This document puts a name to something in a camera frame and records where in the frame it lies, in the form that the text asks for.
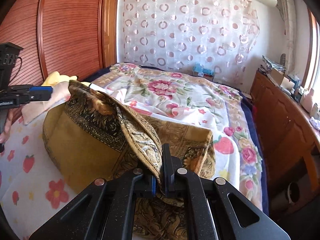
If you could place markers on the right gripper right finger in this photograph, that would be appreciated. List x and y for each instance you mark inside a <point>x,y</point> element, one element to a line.
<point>215,209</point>

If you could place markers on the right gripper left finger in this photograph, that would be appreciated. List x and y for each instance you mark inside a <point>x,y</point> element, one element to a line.
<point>103,210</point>

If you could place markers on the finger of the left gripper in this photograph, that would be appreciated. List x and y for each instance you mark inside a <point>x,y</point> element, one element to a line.
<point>40,93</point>

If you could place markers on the mustard sunflower print shirt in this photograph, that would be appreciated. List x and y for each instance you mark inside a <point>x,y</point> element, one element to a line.
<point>94,136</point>

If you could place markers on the left hand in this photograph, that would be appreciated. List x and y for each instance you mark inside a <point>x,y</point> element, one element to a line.
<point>7,127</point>

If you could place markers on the yellow pillow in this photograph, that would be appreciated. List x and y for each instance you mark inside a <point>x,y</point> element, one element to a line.
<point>55,78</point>

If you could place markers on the pink folded blanket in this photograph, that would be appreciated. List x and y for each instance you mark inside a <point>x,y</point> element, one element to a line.
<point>42,102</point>

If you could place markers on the wooden wardrobe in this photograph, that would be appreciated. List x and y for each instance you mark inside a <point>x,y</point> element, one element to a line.
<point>72,37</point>

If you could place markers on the wooden low cabinet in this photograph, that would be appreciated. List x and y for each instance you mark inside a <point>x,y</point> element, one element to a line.
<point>289,143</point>

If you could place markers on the blue toy on bed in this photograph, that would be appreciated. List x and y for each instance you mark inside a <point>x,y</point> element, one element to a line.
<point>200,70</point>

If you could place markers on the pink bottle on cabinet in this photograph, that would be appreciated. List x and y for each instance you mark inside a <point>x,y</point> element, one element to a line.
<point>307,100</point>

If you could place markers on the cardboard box on cabinet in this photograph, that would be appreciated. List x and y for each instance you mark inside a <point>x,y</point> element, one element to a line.
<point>278,78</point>

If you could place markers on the sheer circle pattern curtain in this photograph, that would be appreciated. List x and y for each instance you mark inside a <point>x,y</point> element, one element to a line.
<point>177,35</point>

